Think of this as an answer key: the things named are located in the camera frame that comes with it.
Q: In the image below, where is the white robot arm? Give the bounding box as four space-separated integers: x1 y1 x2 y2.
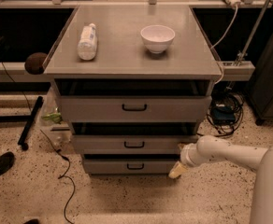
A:
168 135 273 224

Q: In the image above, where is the blue box on floor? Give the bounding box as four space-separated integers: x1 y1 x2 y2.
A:
211 106 236 125

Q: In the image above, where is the white ceramic bowl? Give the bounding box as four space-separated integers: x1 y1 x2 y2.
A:
140 25 176 54

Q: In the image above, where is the black cable bundle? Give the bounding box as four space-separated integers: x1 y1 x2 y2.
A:
196 91 245 139

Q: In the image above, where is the clear plastic bag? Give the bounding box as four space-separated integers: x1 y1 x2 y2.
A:
37 88 71 146

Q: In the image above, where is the grey bottom drawer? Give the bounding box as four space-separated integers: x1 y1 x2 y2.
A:
82 154 179 175

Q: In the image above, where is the grey drawer cabinet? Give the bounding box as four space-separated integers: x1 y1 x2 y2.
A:
42 4 223 179

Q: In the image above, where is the dark grey cabinet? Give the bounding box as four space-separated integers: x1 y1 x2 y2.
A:
246 3 273 126

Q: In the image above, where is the grey drawer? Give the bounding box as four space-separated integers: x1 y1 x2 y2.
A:
71 122 198 154
59 97 211 123
82 154 179 175

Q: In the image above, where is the brown round ball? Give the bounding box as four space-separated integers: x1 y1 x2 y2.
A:
24 52 47 75

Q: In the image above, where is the metal stand pole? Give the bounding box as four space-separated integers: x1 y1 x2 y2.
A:
233 0 273 67

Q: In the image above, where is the black metal bar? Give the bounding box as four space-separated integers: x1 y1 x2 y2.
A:
18 96 43 151

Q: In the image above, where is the white power cable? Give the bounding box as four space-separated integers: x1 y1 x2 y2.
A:
209 4 239 86

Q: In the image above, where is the grey top drawer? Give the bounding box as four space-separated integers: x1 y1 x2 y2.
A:
59 97 211 123

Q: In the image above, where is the white plastic bottle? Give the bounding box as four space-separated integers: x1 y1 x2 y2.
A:
77 23 97 61

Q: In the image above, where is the black floor cable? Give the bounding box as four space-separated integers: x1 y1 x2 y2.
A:
39 128 77 224

